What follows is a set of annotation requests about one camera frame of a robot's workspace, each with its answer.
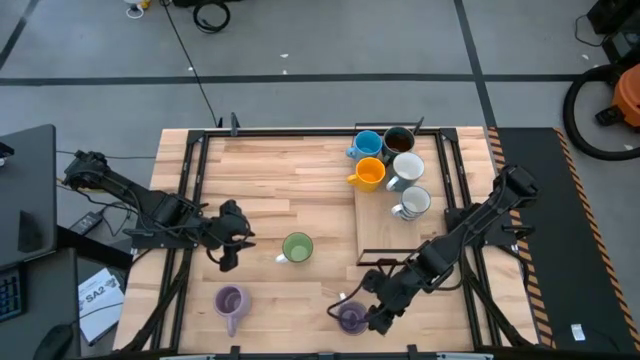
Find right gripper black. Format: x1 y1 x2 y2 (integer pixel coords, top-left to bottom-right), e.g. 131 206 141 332
358 294 409 337

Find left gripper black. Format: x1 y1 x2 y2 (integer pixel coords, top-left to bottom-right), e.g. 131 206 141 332
204 199 257 274

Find purple mug white handle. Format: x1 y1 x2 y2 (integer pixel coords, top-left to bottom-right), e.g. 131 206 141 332
336 292 371 336

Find green mug white handle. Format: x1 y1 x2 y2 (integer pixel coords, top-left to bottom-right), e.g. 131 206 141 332
274 231 315 265

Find pink ribbed mug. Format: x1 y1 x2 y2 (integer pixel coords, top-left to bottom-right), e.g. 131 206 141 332
213 284 252 338

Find white mug dark stripes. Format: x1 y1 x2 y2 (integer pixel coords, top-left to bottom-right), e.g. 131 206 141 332
390 185 432 222

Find yellow mug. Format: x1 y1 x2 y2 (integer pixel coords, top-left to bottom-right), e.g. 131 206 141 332
347 156 387 194

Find blue mug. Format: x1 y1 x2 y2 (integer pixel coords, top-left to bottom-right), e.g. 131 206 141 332
345 129 384 162

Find grey-teal mug white inside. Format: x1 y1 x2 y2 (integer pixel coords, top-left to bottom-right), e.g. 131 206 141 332
385 151 426 193

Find dark mug brown inside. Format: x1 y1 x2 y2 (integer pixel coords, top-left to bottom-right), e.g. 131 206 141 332
381 125 416 164

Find white printed booklet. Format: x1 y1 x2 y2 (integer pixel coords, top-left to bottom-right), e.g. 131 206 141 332
78 267 126 346

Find black power adapter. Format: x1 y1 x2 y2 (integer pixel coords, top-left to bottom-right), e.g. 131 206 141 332
69 210 104 236

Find black mat hazard-stripe edges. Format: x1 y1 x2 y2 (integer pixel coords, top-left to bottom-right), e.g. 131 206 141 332
487 127 640 352

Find dark grey low desk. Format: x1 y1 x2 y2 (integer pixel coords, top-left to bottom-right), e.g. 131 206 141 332
0 247 81 360

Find black computer mouse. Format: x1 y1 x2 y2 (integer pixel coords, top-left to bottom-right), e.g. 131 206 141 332
32 323 75 360

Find keyboard with blue keys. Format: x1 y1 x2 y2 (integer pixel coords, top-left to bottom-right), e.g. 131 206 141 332
0 269 24 321

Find orange vacuum cleaner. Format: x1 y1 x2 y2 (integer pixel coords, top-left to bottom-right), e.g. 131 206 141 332
594 63 640 129

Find black equipment box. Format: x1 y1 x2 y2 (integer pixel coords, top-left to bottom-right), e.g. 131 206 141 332
587 0 640 64

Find wooden shelf black metal frame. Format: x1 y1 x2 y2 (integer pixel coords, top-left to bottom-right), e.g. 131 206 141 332
348 117 441 267

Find black cable bundle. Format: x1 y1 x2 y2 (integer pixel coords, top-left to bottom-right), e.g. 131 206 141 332
119 247 194 354
457 247 536 349

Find black table frame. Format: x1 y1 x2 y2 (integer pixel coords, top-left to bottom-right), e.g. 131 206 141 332
149 127 506 354

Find long black floor cable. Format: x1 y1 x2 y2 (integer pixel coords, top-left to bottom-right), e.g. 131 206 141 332
160 0 221 129

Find coiled black cable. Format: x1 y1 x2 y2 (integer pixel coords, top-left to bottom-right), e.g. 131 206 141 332
192 0 232 35

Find black vacuum hose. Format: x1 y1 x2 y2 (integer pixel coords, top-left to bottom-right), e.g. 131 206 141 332
562 63 640 162

